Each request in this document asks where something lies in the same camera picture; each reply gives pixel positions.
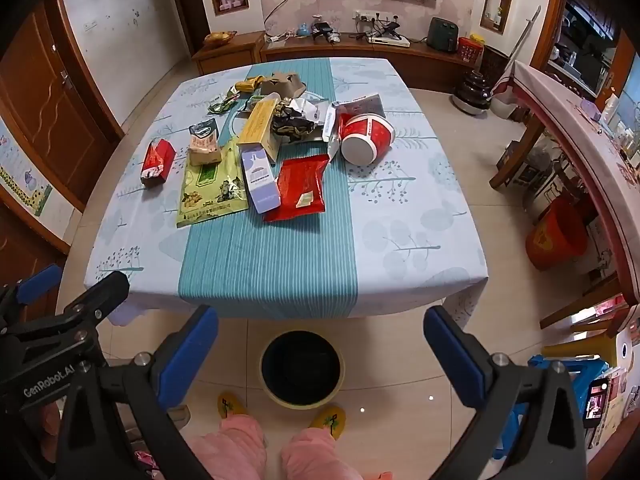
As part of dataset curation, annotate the red plastic basket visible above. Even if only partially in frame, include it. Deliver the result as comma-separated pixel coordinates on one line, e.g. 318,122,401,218
457,36,485,68

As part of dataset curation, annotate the beige snack packet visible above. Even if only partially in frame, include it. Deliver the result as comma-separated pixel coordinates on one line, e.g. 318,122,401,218
187,119,222,167

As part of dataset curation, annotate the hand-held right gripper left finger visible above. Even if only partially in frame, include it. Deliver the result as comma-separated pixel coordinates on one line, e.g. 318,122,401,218
55,304,219,480

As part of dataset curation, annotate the dark green air fryer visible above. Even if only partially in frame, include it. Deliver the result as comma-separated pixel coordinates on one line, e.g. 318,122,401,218
427,16,460,53

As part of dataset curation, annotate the small green wrapper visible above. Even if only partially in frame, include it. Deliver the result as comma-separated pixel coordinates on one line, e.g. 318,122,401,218
207,85,246,113

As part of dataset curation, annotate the black smartphone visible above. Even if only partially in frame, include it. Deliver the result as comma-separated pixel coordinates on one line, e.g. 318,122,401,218
582,377,612,450

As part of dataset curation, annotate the person's right leg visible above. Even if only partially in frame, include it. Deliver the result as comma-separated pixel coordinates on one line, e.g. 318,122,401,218
280,427,366,480

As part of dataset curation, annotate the person's leg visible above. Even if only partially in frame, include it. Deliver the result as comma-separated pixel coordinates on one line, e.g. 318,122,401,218
185,412,268,480
280,427,366,480

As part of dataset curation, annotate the white and purple box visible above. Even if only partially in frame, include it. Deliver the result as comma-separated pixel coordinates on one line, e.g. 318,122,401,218
240,142,282,215

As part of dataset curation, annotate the long wooden tv cabinet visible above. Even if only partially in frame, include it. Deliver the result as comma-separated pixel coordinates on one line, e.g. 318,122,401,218
260,35,481,82

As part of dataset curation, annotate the wall growth chart poster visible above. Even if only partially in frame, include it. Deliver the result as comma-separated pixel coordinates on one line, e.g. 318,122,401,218
0,120,76,231

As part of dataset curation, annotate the person's left leg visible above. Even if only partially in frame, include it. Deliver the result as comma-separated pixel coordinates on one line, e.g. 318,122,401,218
185,412,268,480

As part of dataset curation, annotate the brown wooden door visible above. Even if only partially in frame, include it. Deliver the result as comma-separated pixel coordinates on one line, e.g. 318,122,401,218
0,0,126,211

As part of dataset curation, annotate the round black trash bin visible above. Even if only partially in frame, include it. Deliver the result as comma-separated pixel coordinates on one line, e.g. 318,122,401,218
259,330,347,407

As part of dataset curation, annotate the brown pulp cup carrier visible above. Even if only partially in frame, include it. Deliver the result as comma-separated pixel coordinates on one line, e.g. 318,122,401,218
260,72,307,98

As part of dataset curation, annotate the yellow snack wrapper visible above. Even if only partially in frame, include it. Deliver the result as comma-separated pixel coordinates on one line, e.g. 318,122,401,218
235,76,268,95

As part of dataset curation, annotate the red foil bag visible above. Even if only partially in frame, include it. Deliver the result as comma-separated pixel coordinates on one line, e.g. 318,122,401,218
262,154,331,223

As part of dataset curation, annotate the black rice cooker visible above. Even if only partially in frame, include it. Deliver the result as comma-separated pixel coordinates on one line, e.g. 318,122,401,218
452,69,493,117

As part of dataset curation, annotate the blue plastic stool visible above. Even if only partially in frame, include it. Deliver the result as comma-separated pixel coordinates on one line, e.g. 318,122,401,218
492,354,608,461

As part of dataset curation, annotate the yellow fruit bowl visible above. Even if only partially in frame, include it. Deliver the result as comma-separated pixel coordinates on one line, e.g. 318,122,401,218
203,31,238,50

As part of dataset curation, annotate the black and gold wrapper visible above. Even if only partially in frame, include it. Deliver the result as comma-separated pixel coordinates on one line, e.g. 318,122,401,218
270,105,321,145

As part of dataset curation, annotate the yellow slipper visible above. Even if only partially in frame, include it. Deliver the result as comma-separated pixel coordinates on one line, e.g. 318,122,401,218
216,391,251,418
306,402,347,441

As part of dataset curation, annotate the small red snack packet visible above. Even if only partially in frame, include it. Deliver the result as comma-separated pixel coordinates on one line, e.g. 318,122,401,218
140,138,177,188

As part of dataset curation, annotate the orange plastic bucket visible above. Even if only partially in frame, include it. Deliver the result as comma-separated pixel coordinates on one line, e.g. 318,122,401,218
525,195,588,272

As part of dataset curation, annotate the white set-top box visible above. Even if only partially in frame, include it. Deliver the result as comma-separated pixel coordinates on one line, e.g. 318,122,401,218
367,34,412,48

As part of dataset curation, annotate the mop handle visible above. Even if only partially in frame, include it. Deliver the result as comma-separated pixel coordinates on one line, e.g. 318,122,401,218
500,5,543,91

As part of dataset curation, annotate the black gadget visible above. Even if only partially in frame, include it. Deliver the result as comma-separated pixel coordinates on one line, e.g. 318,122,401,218
312,21,341,43

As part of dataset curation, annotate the grey and red printed bag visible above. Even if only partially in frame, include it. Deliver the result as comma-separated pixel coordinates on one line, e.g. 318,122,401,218
332,92,386,121

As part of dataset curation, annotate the red and white paper bucket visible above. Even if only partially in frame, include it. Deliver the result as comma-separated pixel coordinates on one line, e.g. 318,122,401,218
337,112,397,165

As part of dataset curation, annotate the wooden table with floral cloth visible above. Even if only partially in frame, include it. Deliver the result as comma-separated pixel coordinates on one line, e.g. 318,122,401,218
490,60,640,331

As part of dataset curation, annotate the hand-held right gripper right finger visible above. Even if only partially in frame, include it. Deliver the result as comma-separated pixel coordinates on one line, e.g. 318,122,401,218
424,305,587,480

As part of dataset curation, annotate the white plastic packet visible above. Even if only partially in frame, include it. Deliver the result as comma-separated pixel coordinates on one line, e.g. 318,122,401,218
320,102,345,158

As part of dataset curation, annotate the large green snack bag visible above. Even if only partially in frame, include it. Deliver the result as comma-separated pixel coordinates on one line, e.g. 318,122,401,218
175,136,249,229

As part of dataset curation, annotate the small wooden cabinet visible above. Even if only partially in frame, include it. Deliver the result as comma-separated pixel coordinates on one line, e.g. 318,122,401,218
192,31,266,76

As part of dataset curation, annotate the long yellow box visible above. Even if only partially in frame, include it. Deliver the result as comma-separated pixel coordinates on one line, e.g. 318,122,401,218
236,96,282,163

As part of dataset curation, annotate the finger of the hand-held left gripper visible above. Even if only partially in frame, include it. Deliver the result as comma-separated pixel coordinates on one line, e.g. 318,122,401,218
0,265,64,323
50,271,131,328

